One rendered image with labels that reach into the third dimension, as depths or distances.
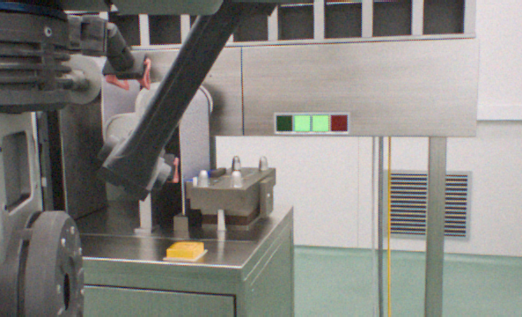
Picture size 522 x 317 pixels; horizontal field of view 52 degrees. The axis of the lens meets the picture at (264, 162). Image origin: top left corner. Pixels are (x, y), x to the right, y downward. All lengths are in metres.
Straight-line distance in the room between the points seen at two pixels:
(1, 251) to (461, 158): 3.85
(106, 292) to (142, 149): 0.74
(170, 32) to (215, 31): 1.32
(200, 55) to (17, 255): 0.36
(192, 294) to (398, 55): 0.96
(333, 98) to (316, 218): 2.56
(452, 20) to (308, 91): 0.50
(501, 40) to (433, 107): 2.43
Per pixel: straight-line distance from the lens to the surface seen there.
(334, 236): 4.27
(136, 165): 0.77
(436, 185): 1.95
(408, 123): 1.76
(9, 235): 0.46
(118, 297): 1.43
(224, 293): 1.32
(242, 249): 1.37
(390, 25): 1.84
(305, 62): 1.78
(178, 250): 1.32
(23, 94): 0.43
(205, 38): 0.69
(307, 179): 4.19
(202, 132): 1.71
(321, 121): 1.76
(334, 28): 1.85
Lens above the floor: 1.30
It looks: 8 degrees down
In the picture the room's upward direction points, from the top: 1 degrees counter-clockwise
